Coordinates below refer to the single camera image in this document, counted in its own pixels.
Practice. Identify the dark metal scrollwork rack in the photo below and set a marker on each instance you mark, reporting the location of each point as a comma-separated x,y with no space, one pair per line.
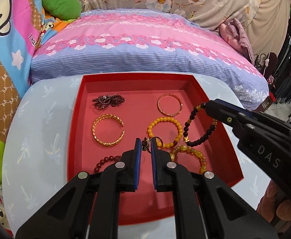
262,62

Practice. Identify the beige plain cloth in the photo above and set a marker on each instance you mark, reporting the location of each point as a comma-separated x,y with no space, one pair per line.
270,22

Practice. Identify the green pillow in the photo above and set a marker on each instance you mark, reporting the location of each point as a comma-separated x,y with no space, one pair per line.
61,3

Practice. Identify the colourful cartoon monkey blanket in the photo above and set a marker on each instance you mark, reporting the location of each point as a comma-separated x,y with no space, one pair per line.
8,92

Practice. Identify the person's right hand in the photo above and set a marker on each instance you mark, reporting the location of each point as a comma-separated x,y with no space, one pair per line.
274,209

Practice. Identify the red cardboard box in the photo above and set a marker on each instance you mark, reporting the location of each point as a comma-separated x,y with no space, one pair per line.
135,119

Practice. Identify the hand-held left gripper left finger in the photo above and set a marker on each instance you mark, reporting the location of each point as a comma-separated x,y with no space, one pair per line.
137,169

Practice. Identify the gold cuff bangle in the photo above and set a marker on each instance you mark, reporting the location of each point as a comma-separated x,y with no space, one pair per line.
105,143

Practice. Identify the pink quilted cloth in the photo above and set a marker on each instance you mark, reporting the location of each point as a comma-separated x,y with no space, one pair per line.
237,37

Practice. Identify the grey floral bed sheet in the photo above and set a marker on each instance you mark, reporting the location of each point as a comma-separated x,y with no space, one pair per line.
210,2

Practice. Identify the pink and blue floral pillow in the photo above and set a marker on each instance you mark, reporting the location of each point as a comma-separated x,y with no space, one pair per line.
135,44

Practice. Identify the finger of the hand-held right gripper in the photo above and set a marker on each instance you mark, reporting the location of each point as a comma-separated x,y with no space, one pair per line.
235,107
222,113

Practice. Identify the thin gold bangle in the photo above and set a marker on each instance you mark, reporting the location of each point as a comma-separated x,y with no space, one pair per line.
158,104

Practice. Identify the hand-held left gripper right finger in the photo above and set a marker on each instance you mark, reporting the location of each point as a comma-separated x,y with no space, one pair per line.
154,171

